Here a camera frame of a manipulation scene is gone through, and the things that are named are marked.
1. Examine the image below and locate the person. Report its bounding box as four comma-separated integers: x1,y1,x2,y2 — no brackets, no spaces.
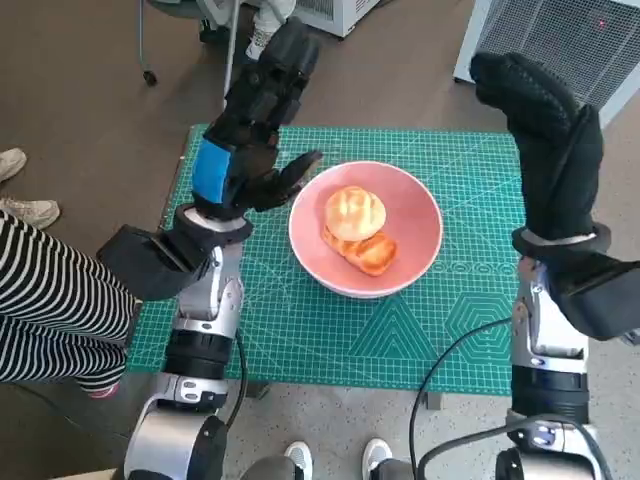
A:
0,147,62,231
0,209,144,402
244,0,297,62

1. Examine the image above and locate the pink bowl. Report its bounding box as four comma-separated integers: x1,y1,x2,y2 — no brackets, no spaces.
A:
288,160,445,300

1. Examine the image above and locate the long braided bread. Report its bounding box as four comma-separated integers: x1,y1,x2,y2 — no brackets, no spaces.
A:
321,224,400,277

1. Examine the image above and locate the white glass door fridge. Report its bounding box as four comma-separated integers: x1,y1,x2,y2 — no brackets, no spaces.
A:
294,0,382,39

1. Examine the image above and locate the green cutting mat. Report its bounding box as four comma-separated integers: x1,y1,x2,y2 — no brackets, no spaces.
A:
124,124,524,397

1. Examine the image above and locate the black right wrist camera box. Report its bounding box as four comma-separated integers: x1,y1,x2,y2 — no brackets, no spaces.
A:
547,254,640,345

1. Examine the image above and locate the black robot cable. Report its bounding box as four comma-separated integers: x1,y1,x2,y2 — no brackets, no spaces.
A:
417,418,601,480
408,316,517,480
223,329,249,432

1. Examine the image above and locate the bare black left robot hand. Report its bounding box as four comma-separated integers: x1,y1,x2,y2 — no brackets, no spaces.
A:
191,17,324,221

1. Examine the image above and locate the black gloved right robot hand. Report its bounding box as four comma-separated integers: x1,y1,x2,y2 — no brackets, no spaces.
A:
469,51,604,247

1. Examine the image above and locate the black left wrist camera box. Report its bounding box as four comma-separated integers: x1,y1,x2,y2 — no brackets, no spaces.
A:
95,224,212,302

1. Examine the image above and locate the white cabinet with grey grille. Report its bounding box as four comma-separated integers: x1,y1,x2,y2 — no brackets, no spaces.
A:
452,0,640,129

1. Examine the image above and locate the round bread bun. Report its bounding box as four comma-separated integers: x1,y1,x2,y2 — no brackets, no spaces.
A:
322,184,389,242

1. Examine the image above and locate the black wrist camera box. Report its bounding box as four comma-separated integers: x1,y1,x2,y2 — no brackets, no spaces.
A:
95,224,212,302
547,254,640,345

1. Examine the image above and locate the white sneaker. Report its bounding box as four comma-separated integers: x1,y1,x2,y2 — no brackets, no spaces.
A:
283,440,314,480
361,438,394,480

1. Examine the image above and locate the grey chair with metal legs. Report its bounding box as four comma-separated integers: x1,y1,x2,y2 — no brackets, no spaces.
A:
138,0,264,109

